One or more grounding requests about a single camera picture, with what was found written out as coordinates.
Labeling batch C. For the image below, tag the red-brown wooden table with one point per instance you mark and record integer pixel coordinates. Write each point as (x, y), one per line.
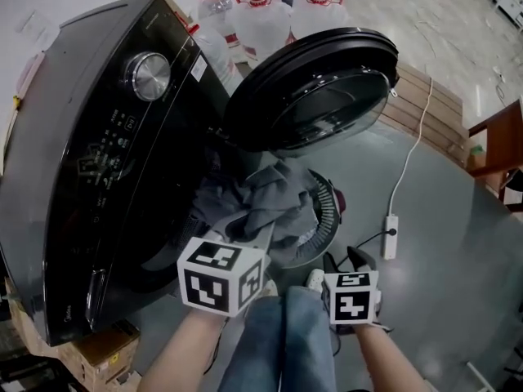
(502, 125)

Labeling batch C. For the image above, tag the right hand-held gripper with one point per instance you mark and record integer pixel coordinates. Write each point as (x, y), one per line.
(351, 300)

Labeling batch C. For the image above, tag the round black machine door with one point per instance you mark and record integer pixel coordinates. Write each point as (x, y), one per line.
(286, 88)

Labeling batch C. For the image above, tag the person's white shoe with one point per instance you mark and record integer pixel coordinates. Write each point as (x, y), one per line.
(270, 289)
(315, 278)

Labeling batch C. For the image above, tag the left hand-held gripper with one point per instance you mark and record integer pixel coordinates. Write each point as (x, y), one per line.
(204, 288)

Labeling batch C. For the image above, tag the person's blue jeans legs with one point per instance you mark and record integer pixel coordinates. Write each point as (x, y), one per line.
(286, 341)

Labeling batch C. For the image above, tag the person's right white shoe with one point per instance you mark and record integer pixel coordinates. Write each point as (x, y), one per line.
(315, 278)

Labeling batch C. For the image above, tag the black washing machine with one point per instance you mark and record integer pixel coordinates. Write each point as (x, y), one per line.
(81, 117)

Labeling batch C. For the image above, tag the person's left forearm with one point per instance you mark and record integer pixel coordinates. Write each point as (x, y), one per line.
(184, 353)

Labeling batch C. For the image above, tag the person's left white shoe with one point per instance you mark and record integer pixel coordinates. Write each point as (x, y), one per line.
(270, 289)

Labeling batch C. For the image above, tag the green slotted laundry basket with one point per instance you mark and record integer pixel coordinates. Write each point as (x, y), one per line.
(331, 210)

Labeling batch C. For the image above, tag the dark grey garment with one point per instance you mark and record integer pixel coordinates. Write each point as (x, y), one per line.
(265, 194)

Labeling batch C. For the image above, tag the white power strip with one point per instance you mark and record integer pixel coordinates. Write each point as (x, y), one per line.
(390, 243)

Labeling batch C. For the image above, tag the person's right forearm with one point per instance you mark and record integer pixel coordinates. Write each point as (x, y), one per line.
(388, 362)

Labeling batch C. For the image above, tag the wooden slat pallet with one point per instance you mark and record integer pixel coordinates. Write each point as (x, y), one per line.
(429, 108)

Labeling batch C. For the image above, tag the white cabinet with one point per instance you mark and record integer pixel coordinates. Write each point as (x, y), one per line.
(506, 2)

